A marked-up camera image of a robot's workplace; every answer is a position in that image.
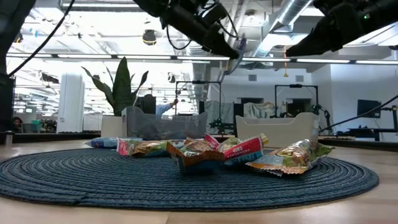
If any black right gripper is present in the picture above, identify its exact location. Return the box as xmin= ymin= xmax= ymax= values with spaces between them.
xmin=285 ymin=0 xmax=377 ymax=58

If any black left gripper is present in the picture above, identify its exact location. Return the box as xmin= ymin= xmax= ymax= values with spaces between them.
xmin=166 ymin=4 xmax=240 ymax=60

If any blue oatmeal raisin granola bar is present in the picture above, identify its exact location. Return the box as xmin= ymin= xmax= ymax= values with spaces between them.
xmin=222 ymin=33 xmax=248 ymax=75
xmin=85 ymin=136 xmax=144 ymax=149

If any red chocolate chip granola bar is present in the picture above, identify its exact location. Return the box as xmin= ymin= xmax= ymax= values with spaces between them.
xmin=116 ymin=138 xmax=186 ymax=157
xmin=221 ymin=133 xmax=269 ymax=167
xmin=203 ymin=133 xmax=221 ymax=149

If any green orange granola bar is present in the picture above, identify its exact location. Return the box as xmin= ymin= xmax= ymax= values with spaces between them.
xmin=166 ymin=138 xmax=225 ymax=174
xmin=132 ymin=123 xmax=175 ymax=141
xmin=245 ymin=139 xmax=336 ymax=177
xmin=217 ymin=136 xmax=245 ymax=153

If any black round hanging device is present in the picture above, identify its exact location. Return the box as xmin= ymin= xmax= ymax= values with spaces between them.
xmin=142 ymin=29 xmax=157 ymax=47

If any leaf-patterned cover cloth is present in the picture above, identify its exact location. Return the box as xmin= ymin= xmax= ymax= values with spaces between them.
xmin=205 ymin=100 xmax=234 ymax=125
xmin=244 ymin=101 xmax=287 ymax=119

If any person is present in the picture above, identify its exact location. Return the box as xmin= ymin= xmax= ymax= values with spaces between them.
xmin=12 ymin=116 xmax=24 ymax=133
xmin=155 ymin=98 xmax=180 ymax=116

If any translucent grey plastic bin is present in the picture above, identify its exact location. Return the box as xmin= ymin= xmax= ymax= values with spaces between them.
xmin=121 ymin=106 xmax=208 ymax=141

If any black background desk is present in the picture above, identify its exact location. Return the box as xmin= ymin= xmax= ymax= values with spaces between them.
xmin=348 ymin=127 xmax=398 ymax=142

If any green snake plant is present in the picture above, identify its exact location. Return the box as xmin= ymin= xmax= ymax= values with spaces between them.
xmin=81 ymin=56 xmax=149 ymax=118

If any white plant pot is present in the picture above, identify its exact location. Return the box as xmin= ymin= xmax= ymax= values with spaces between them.
xmin=100 ymin=116 xmax=124 ymax=138

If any white square pillar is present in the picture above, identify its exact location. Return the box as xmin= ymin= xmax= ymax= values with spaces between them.
xmin=57 ymin=73 xmax=85 ymax=134

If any round dark blue woven mat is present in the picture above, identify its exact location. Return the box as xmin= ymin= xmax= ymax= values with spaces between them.
xmin=0 ymin=146 xmax=380 ymax=212

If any green storage box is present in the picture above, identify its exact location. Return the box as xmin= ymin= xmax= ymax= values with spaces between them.
xmin=30 ymin=119 xmax=43 ymax=134

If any yellow hanging cord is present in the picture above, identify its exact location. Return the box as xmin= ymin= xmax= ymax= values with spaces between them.
xmin=282 ymin=46 xmax=289 ymax=78

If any black frame stand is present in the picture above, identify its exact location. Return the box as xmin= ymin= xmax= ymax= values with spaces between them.
xmin=175 ymin=80 xmax=222 ymax=125
xmin=274 ymin=83 xmax=319 ymax=119

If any black wall monitor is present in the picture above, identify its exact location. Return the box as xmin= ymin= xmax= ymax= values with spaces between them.
xmin=356 ymin=99 xmax=382 ymax=119

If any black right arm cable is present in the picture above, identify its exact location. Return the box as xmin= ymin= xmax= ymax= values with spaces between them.
xmin=319 ymin=95 xmax=398 ymax=133

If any cream plastic handled bin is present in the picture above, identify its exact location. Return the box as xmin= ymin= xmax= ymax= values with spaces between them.
xmin=235 ymin=111 xmax=320 ymax=149

